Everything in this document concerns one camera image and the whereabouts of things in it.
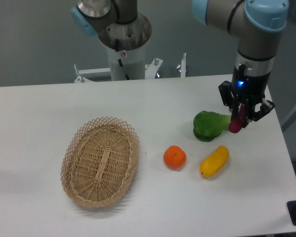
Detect woven wicker basket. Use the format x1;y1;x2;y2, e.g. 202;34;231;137
61;117;140;208

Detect purple-red sweet potato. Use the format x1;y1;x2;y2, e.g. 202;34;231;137
228;104;246;133

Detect orange tangerine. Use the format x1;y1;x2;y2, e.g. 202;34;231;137
163;146;186;169

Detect green leafy vegetable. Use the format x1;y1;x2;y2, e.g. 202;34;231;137
193;111;231;142

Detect white metal mounting frame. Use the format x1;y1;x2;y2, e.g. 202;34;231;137
73;52;190;83

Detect yellow mango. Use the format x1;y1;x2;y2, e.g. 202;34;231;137
199;146;229;178

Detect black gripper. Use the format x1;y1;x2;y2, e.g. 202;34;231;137
218;65;276;128

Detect grey robot arm, blue caps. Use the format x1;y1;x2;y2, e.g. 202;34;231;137
71;0;289;127

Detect black cable on pedestal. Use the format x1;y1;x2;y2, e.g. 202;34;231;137
114;39;131;81

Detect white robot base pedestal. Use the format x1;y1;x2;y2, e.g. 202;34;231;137
106;46;145;79

